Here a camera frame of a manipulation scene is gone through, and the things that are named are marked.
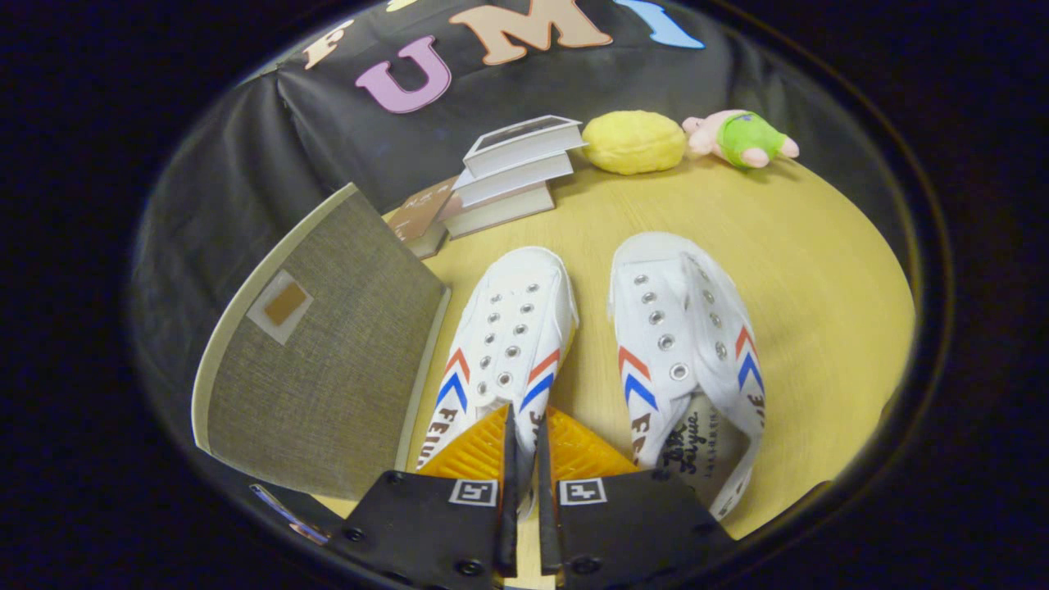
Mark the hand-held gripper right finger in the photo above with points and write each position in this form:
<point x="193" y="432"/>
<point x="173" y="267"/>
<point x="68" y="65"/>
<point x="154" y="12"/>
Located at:
<point x="547" y="524"/>

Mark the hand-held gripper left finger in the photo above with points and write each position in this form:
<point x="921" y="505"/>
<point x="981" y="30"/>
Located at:
<point x="508" y="524"/>

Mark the white canvas shoe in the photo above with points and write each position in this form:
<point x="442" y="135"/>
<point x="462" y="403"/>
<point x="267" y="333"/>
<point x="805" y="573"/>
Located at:
<point x="664" y="287"/>
<point x="508" y="319"/>

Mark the grey fabric storage box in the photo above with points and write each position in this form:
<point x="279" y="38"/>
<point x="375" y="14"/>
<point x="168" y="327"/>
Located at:
<point x="328" y="385"/>

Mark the small shiny phone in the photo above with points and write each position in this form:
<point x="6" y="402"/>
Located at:
<point x="283" y="510"/>

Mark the thin brown cover book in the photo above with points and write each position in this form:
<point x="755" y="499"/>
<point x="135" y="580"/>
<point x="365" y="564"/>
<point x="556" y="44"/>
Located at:
<point x="418" y="215"/>

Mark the plain white book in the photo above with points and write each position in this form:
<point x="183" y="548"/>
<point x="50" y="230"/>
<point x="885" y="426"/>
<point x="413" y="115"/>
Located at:
<point x="512" y="180"/>

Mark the white book dark cover photo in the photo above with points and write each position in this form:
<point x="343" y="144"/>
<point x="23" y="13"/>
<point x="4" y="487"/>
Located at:
<point x="524" y="147"/>

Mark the yellow round plush toy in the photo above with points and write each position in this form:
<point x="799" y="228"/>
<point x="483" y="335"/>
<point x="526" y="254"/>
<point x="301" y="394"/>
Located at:
<point x="633" y="143"/>

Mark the pink plush toy green shirt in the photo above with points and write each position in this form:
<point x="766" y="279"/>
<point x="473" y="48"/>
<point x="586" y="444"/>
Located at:
<point x="742" y="135"/>

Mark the black backdrop cloth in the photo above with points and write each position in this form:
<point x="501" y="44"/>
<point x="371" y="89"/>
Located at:
<point x="246" y="164"/>

